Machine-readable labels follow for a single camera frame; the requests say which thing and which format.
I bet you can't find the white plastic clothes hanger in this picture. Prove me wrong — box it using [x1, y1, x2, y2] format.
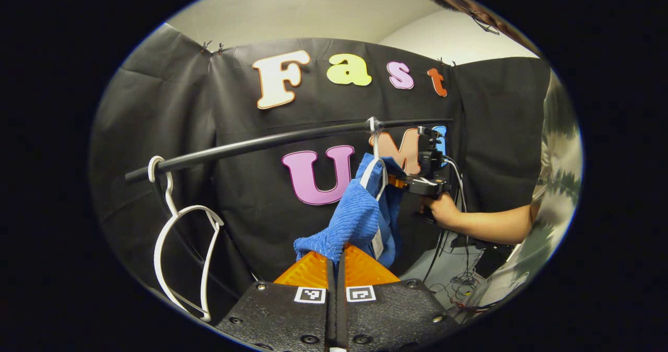
[360, 116, 390, 202]
[148, 155, 225, 323]

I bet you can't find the person's head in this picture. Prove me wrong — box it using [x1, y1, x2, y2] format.
[410, 0, 544, 56]

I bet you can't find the person's patterned shirt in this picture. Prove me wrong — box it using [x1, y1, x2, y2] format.
[459, 68, 584, 317]

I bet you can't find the black backdrop cloth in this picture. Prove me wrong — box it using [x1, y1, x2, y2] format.
[89, 23, 552, 321]

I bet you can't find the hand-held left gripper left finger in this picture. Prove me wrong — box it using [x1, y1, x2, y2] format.
[216, 250, 338, 352]

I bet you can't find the blue knitted sweater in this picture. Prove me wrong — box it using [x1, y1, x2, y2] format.
[293, 152, 405, 269]

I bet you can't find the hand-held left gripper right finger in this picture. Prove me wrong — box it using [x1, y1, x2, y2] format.
[337, 243, 461, 352]

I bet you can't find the black clothes rack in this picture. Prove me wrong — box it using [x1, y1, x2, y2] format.
[125, 118, 455, 183]

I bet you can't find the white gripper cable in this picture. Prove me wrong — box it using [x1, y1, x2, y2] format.
[443, 156, 471, 249]

